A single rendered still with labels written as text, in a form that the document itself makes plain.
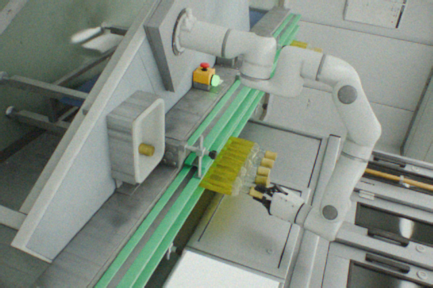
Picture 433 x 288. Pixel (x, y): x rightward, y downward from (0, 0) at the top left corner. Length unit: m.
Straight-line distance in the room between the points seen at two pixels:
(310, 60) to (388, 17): 5.98
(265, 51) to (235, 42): 0.10
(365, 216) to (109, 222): 0.99
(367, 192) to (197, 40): 0.96
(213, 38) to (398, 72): 6.35
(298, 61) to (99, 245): 0.76
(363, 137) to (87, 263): 0.80
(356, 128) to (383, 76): 6.36
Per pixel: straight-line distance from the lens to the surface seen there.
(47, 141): 1.94
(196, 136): 1.39
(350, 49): 7.36
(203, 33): 1.29
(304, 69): 1.23
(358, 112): 1.16
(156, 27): 1.20
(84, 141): 1.08
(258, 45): 1.24
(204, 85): 1.65
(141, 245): 1.16
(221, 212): 1.49
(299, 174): 1.78
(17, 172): 1.79
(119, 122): 1.12
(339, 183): 1.22
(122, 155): 1.18
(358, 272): 1.49
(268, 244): 1.41
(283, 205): 1.34
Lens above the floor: 1.33
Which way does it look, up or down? 14 degrees down
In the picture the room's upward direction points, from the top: 105 degrees clockwise
